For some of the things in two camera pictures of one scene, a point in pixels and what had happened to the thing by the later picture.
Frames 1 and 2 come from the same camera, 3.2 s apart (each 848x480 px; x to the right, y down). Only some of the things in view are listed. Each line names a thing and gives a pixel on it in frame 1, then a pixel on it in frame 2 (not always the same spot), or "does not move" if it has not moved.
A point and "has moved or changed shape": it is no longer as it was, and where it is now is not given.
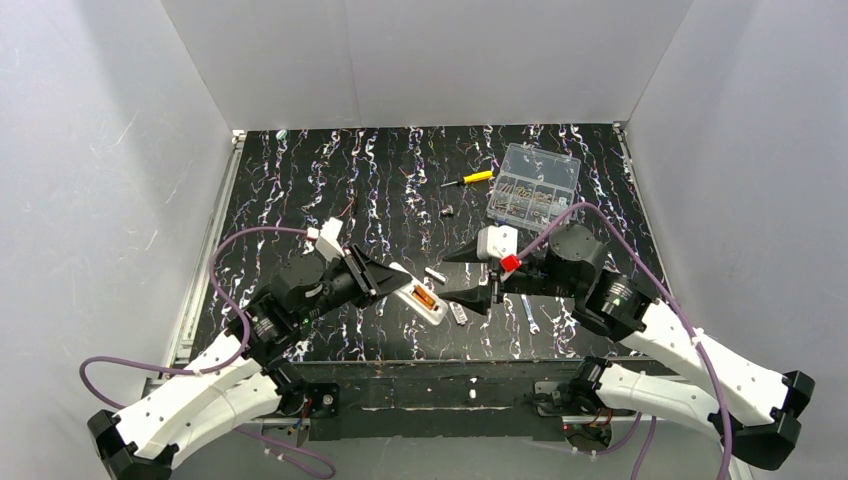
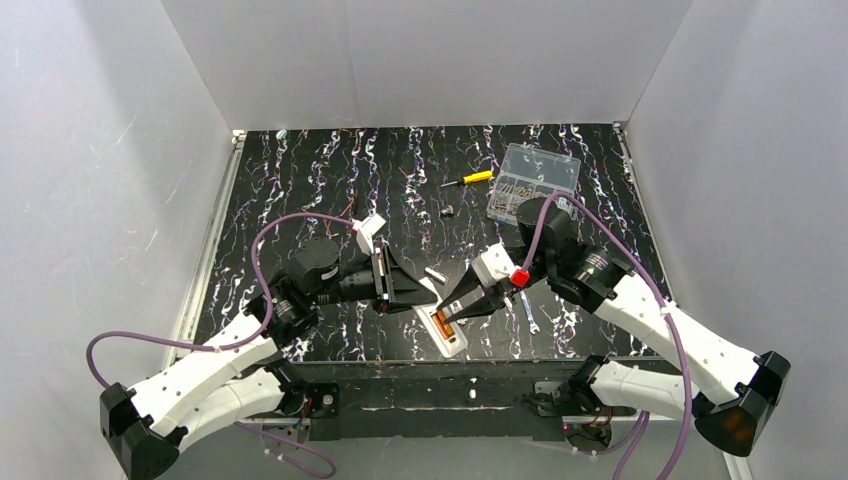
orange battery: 423,297 has moved or changed shape
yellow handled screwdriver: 473,177 does not move
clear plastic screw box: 533,186 does not move
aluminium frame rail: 198,278 does not move
